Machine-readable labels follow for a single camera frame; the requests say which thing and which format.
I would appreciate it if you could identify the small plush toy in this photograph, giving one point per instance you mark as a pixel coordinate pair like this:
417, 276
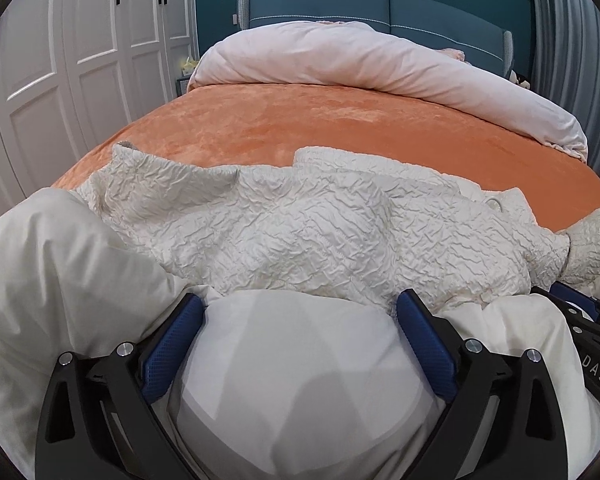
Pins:
520, 79

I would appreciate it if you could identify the pale yellow bedside item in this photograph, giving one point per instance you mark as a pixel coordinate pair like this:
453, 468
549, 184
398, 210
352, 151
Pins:
187, 64

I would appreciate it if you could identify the blue upholstered headboard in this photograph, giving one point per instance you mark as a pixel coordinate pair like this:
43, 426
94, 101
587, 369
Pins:
320, 5

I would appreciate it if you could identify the white panelled wardrobe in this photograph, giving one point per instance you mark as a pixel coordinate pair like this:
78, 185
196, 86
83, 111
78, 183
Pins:
95, 60

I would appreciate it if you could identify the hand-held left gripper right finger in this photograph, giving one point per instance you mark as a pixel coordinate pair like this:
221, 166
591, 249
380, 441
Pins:
425, 347

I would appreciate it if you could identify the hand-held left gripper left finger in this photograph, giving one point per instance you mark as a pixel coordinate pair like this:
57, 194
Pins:
172, 342

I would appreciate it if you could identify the pink ruffled pillow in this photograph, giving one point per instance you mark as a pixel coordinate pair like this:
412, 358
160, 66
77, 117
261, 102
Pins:
454, 54

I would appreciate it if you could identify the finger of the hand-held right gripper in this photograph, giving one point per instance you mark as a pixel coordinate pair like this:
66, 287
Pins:
567, 296

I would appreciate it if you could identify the orange plush blanket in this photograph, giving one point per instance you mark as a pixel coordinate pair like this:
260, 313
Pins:
280, 125

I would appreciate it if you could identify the grey curtain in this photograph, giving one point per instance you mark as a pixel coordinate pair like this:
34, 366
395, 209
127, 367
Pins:
570, 35

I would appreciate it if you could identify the pale pink duvet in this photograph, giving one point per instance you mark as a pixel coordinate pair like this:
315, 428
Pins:
380, 65

